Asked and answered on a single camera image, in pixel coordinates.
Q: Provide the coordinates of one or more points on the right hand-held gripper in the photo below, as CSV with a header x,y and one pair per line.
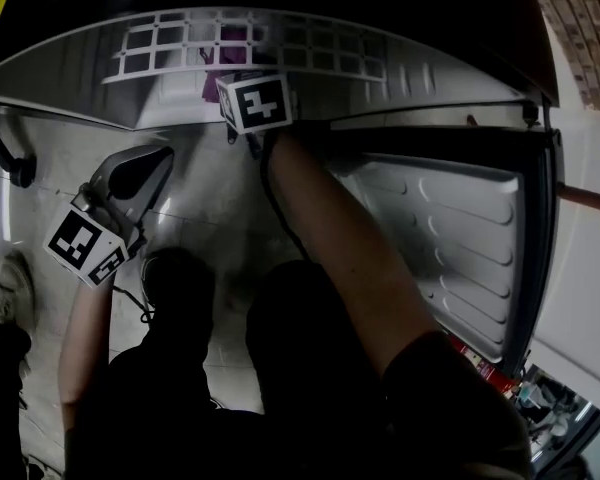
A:
x,y
257,103

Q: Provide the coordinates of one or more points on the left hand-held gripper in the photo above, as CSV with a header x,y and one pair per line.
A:
x,y
80,240

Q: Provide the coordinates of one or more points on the purple cleaning cloth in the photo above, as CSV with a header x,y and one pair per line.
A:
x,y
232,54

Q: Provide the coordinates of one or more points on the black mini fridge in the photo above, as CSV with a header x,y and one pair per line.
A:
x,y
430,228

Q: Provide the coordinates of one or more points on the person's right forearm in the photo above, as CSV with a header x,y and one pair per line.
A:
x,y
340,248

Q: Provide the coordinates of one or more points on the person's left forearm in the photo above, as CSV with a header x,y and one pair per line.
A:
x,y
82,338

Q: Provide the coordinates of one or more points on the person's black trousers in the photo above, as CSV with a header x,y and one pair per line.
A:
x,y
290,318

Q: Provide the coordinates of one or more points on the brown wooden coat rack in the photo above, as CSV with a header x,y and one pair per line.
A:
x,y
590,198

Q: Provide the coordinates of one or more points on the red fire extinguisher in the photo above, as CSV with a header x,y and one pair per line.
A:
x,y
485,368

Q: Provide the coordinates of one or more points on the black framed glass door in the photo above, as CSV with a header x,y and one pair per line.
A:
x,y
560,418

